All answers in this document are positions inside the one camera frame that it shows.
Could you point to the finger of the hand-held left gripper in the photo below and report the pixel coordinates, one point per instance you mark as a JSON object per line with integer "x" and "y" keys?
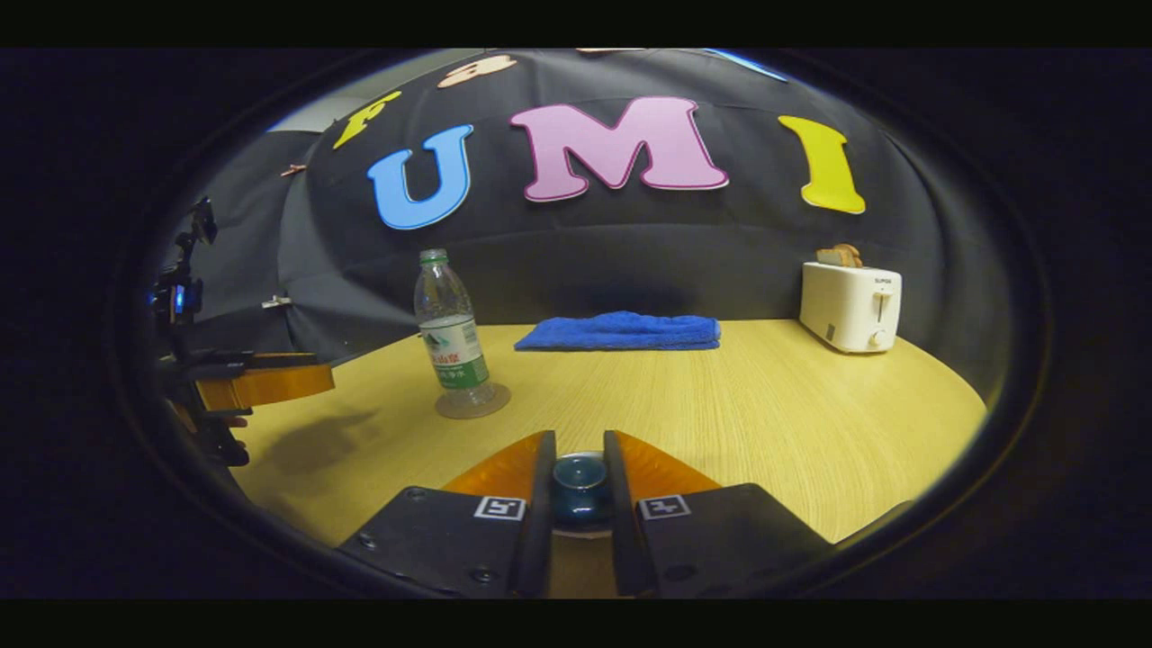
{"x": 225, "y": 358}
{"x": 270, "y": 385}

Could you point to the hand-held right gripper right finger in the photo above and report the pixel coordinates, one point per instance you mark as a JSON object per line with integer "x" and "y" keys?
{"x": 621, "y": 558}

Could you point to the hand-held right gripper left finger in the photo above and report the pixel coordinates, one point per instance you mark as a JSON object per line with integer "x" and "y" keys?
{"x": 538, "y": 558}

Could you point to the round brown coaster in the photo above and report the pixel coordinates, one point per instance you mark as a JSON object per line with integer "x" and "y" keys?
{"x": 498, "y": 400}

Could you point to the clear plastic water bottle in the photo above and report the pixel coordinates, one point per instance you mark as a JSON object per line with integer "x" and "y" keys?
{"x": 454, "y": 351}

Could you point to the metal cloth clip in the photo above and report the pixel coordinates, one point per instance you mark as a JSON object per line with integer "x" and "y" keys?
{"x": 277, "y": 302}

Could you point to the folded blue towel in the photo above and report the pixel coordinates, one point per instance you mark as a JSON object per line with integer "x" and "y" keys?
{"x": 621, "y": 331}

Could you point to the black backdrop cloth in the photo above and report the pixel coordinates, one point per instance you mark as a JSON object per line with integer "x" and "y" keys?
{"x": 630, "y": 252}

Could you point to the white toaster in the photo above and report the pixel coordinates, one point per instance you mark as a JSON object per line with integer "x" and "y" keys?
{"x": 846, "y": 306}

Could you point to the toasted bread slice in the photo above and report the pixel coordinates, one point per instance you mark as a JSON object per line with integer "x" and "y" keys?
{"x": 839, "y": 256}

